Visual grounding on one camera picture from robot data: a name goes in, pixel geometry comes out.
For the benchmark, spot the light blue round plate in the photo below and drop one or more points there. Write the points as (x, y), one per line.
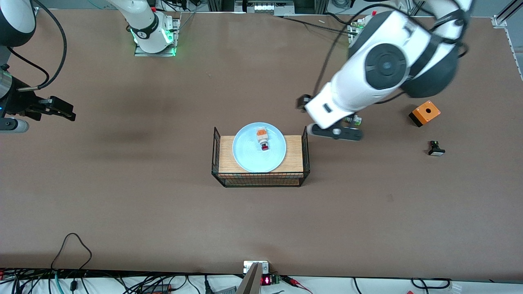
(249, 155)

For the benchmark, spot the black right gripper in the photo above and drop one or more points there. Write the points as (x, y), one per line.
(19, 102)

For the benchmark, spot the green push button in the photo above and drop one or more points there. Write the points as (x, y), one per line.
(356, 119)

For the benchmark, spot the red push button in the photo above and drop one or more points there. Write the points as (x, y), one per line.
(262, 139)

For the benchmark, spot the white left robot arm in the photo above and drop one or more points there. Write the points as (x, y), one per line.
(355, 85)

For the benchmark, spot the black push button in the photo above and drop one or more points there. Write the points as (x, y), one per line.
(436, 149)

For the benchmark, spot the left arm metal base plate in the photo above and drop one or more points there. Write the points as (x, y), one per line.
(351, 34)

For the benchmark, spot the silver metal mounting bracket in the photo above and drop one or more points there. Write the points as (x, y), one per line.
(250, 281)

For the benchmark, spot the circuit board red display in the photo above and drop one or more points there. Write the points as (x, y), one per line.
(270, 280)

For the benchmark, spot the orange button box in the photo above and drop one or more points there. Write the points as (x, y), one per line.
(425, 113)

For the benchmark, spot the aluminium frame extrusion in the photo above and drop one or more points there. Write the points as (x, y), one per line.
(506, 14)

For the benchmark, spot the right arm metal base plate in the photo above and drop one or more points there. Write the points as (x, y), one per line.
(143, 52)

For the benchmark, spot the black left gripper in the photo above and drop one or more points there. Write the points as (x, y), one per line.
(303, 101)

